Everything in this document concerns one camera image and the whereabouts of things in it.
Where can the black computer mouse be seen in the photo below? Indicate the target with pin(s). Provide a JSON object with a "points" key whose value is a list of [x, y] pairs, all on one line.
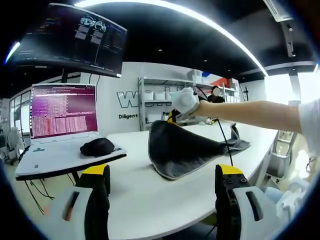
{"points": [[97, 147]]}

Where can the ceiling air conditioner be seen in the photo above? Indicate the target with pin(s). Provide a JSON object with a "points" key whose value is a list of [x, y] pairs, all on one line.
{"points": [[277, 10]]}

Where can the row of white storage boxes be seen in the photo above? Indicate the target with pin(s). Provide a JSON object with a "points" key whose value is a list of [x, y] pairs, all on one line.
{"points": [[152, 96]]}

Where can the long ceiling light strip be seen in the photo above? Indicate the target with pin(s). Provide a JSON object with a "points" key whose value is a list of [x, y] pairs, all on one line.
{"points": [[200, 22]]}

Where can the person's jeans legs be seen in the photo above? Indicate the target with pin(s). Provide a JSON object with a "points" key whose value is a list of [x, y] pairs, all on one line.
{"points": [[271, 196]]}

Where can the black wall monitor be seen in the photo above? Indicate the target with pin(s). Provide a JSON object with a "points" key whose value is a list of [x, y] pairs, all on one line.
{"points": [[75, 37]]}

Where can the grey metal shelving rack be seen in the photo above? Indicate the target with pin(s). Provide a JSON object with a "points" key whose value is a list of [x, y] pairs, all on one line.
{"points": [[160, 81]]}

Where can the white laptop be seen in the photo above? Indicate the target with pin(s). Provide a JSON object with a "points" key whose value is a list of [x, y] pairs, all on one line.
{"points": [[62, 110]]}

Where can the black-edged side table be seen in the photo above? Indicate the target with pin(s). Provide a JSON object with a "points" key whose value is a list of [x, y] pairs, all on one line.
{"points": [[72, 170]]}

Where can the grey chair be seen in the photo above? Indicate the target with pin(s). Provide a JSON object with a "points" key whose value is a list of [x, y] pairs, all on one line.
{"points": [[276, 163]]}

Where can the black tripod stand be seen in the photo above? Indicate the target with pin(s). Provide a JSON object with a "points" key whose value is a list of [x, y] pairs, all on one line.
{"points": [[247, 93]]}

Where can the grey towel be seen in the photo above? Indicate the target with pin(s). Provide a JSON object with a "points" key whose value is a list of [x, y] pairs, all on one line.
{"points": [[182, 147]]}

